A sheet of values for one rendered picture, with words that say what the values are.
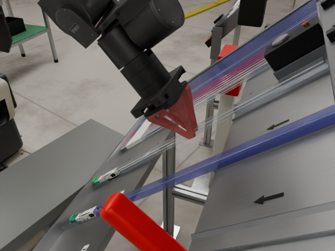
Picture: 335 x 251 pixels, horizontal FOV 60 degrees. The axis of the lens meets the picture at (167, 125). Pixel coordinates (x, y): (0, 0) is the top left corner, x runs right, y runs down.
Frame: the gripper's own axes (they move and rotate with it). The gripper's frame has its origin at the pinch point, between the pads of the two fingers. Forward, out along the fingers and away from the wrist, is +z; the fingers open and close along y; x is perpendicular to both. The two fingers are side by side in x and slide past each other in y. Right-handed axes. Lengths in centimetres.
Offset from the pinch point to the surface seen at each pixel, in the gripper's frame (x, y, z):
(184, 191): 47, 38, 41
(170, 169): 44, 37, 28
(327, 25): -23.6, -4.9, -6.6
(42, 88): 188, 135, -32
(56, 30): 255, 270, -85
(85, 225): 20.0, -13.4, 2.0
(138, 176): 11.4, -4.8, 1.7
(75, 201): 29.2, -6.6, 0.9
